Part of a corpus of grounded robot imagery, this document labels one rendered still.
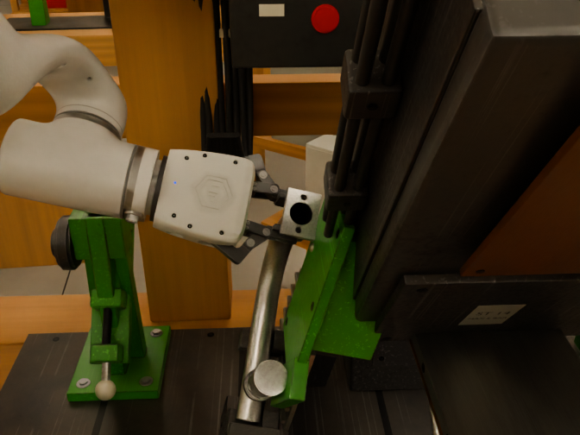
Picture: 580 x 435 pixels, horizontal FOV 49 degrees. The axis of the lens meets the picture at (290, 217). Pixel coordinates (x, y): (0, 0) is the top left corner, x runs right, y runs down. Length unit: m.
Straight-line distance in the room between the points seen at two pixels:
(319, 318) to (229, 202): 0.16
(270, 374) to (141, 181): 0.25
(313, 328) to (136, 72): 0.47
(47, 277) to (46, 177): 2.31
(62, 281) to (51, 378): 1.92
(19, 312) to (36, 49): 0.68
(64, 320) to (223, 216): 0.56
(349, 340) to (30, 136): 0.39
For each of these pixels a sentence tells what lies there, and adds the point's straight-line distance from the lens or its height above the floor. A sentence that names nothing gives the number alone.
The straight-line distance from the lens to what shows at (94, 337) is 0.95.
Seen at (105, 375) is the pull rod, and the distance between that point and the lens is 0.92.
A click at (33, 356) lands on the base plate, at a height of 0.90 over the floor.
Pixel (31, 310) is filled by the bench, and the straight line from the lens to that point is 1.23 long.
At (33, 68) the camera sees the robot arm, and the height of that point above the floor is 1.41.
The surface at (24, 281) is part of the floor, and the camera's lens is 3.01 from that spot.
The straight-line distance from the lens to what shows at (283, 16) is 0.80.
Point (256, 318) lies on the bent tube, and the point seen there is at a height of 1.07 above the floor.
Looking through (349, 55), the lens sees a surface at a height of 1.46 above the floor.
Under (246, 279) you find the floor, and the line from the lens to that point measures 2.80.
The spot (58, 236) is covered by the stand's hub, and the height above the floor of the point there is 1.15.
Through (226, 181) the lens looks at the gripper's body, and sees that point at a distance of 0.70.
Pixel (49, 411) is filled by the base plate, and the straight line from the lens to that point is 0.99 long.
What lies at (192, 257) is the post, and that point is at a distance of 1.05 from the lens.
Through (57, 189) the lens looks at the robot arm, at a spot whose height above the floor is 1.28.
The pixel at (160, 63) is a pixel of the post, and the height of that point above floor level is 1.33.
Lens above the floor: 1.56
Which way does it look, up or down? 28 degrees down
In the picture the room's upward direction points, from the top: straight up
